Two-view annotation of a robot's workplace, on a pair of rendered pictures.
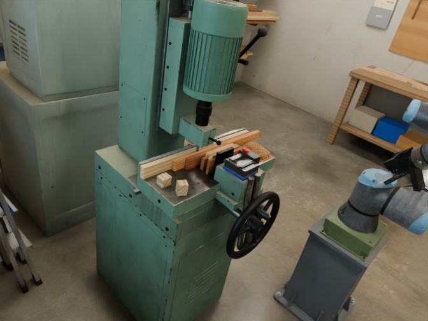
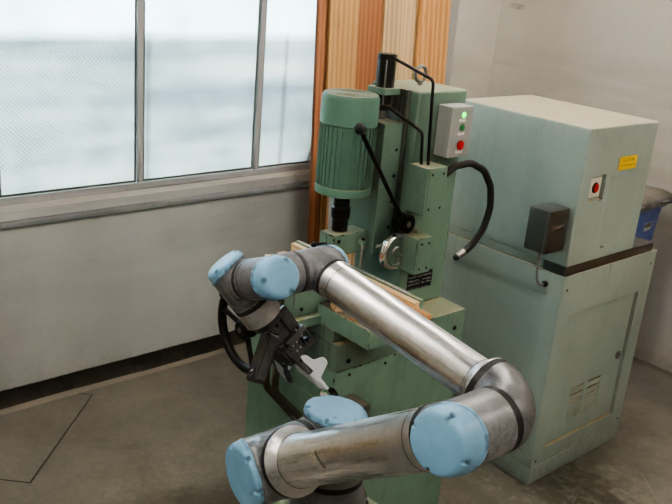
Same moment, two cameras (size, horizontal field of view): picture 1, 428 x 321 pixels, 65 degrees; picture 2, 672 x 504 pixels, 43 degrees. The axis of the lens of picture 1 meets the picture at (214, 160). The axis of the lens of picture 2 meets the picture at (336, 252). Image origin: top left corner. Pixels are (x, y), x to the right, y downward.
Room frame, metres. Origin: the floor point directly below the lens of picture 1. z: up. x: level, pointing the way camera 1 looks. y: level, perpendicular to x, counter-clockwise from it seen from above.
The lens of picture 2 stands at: (1.60, -2.44, 1.88)
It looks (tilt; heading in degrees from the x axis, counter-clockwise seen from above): 19 degrees down; 100
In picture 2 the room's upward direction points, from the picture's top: 5 degrees clockwise
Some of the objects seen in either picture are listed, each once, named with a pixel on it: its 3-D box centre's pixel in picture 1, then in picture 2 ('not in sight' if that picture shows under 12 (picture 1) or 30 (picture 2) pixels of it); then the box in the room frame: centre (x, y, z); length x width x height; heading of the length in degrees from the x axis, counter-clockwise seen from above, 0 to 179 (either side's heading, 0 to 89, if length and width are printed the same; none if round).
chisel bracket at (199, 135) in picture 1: (197, 132); (343, 242); (1.17, 0.09, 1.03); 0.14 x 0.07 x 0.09; 52
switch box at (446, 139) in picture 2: not in sight; (453, 130); (1.47, 0.24, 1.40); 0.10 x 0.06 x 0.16; 52
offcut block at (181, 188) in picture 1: (181, 188); not in sight; (0.94, 0.09, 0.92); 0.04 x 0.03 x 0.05; 114
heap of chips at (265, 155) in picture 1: (256, 148); not in sight; (1.34, -0.18, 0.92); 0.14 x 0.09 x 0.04; 52
